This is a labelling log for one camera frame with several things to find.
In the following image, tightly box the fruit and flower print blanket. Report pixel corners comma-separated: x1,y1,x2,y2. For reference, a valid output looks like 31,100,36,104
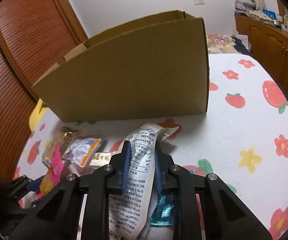
14,52,288,240

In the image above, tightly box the blue foil snack packet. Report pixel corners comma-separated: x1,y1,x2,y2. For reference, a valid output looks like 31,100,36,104
149,169,206,228

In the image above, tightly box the orange and white snack packet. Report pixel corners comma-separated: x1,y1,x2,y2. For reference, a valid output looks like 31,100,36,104
62,137,102,168

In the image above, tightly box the wooden louvered wardrobe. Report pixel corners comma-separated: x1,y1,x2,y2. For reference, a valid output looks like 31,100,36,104
0,0,88,183

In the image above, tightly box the white nougat snack packet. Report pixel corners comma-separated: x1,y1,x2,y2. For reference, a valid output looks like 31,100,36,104
88,151,121,170

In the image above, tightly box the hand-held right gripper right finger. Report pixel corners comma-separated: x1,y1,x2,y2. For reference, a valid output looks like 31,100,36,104
154,144,273,240

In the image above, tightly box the brown granola snack packet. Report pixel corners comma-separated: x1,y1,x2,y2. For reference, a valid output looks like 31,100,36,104
42,127,78,167

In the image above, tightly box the white printed snack packet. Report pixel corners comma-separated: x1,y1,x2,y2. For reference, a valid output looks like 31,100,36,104
108,122,180,240

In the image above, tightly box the dark cloth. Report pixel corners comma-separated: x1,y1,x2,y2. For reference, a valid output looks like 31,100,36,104
232,36,250,54

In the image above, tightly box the floral quilt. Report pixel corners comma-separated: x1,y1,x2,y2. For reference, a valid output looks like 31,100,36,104
206,34,237,54

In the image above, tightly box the wooden cabinet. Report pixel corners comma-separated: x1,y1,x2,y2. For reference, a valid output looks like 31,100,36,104
235,14,288,120

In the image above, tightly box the brown cardboard box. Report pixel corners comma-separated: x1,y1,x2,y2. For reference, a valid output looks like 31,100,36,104
31,10,210,123

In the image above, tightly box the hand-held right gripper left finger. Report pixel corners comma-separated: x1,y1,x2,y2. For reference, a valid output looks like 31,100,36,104
21,140,132,240

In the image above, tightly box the pink snack packet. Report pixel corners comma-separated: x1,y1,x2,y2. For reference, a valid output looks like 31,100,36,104
51,146,64,178

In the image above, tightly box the pile of printed papers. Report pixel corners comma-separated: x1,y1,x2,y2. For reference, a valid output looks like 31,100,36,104
235,0,257,14

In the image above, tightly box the yellow pillow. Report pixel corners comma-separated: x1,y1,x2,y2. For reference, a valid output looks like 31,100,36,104
29,99,49,132

